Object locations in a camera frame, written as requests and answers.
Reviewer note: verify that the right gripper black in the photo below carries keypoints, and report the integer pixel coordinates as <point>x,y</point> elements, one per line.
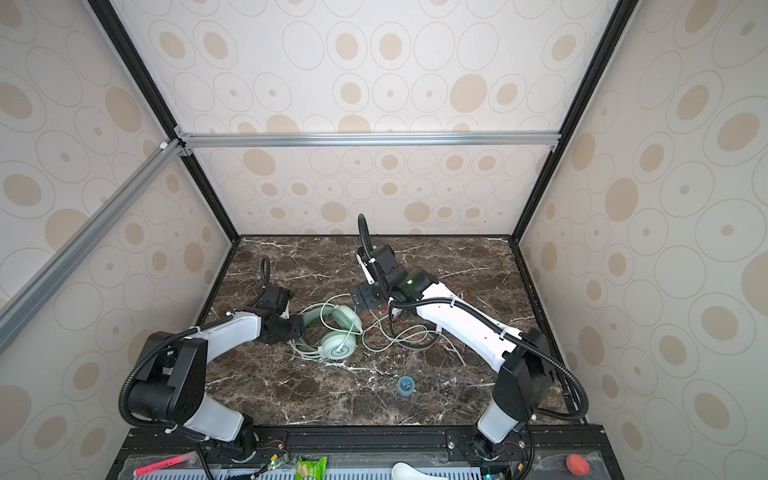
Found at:
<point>367,300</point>

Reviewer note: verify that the black vertical frame post left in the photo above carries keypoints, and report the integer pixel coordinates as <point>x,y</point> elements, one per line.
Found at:
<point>107,16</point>

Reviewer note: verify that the green snack packet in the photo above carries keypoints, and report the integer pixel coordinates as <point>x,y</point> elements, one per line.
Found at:
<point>311,469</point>

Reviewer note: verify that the pink marker pen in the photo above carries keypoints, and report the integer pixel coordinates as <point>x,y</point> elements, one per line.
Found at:
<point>163,464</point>

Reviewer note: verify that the black vertical frame post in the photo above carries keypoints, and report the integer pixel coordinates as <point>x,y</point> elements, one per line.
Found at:
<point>107,16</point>
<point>605,49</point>

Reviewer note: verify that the white spoon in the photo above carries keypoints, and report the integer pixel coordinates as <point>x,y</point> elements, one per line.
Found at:
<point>404,471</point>

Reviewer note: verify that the small blue tape roll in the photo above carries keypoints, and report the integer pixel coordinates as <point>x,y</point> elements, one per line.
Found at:
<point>405,386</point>

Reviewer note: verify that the black vertical frame post right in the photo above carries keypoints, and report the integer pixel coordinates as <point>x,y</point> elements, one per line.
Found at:
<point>605,49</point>

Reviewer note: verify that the red round button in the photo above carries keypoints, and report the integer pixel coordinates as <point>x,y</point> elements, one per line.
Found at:
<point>577,465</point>

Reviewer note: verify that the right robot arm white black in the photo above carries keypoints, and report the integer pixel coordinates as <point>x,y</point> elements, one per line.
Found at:
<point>523,362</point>

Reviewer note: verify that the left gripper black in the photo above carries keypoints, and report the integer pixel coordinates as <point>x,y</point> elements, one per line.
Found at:
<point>298,325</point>

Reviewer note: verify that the mint green headphones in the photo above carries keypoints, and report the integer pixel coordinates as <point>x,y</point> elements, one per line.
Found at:
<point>343,326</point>

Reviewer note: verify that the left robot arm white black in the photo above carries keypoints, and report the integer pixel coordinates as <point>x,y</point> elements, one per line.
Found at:
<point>166,387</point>

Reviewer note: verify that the horizontal aluminium rail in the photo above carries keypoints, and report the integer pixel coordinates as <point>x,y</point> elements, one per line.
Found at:
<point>373,139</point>

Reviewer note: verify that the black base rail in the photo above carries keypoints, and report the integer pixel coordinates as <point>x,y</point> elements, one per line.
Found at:
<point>370,452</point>

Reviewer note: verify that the diagonal aluminium rail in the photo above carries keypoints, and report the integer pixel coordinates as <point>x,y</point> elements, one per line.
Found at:
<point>39,289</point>

